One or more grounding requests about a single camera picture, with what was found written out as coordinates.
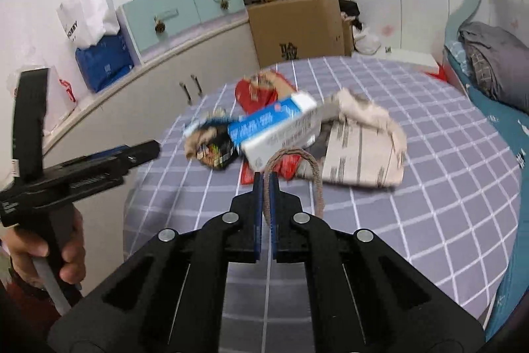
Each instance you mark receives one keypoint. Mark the person's left forearm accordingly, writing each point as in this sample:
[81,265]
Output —
[24,297]

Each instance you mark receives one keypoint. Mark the flat white box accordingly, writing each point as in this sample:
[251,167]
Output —
[409,57]

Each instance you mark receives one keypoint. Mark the grey bundled clothes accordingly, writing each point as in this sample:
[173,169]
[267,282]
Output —
[496,59]

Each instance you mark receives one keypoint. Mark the teal drawer unit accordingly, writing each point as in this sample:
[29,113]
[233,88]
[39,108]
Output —
[186,5]

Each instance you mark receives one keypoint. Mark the small red wrapper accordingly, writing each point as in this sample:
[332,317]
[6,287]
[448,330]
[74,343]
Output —
[289,167]

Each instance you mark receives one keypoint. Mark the brown cardboard box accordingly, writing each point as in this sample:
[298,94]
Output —
[297,30]

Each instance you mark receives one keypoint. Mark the blue bag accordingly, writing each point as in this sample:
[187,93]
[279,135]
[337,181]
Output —
[103,63]

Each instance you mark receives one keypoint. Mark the dark colourful snack packet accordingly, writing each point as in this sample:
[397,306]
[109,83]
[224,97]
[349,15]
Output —
[215,152]

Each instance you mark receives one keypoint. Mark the small white plastic bag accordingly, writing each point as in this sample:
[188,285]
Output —
[365,40]

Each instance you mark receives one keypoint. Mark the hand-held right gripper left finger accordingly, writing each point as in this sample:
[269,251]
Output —
[258,208]

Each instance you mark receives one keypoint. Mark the white plastic bag red print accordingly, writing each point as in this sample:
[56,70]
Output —
[62,88]

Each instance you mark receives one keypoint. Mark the blue and white carton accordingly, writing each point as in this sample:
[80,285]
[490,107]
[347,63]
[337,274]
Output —
[272,125]

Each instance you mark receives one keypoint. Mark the white paper shopping bag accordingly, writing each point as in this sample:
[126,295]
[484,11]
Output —
[86,14]

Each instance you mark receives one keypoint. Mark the bed with teal sheet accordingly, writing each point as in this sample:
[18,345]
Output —
[504,138]

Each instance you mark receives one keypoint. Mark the long white cabinet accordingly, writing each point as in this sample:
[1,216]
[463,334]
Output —
[165,88]

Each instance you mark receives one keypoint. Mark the person's left hand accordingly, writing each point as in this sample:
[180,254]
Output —
[70,262]

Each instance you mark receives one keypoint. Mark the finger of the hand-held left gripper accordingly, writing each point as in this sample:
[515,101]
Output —
[136,154]
[95,181]

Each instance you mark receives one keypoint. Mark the newspaper print paper bag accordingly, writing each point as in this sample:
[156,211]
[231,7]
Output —
[363,154]

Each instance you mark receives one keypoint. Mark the red snack packet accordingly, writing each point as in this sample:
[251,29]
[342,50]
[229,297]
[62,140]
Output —
[252,96]

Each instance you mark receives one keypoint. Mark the grey checked cloth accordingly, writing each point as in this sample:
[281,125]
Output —
[434,191]

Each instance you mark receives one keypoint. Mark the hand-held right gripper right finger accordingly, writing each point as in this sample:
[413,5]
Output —
[276,220]

